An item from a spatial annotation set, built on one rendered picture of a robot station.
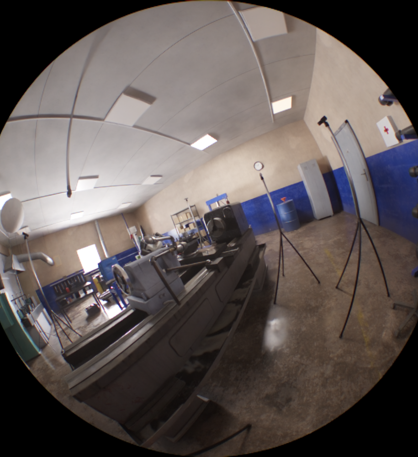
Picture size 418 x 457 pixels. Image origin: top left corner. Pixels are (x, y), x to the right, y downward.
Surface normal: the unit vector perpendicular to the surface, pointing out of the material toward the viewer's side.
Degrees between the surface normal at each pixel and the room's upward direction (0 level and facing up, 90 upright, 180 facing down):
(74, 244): 90
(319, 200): 90
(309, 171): 90
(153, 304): 90
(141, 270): 76
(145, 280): 70
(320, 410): 0
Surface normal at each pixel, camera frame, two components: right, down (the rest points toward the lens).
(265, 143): -0.46, 0.24
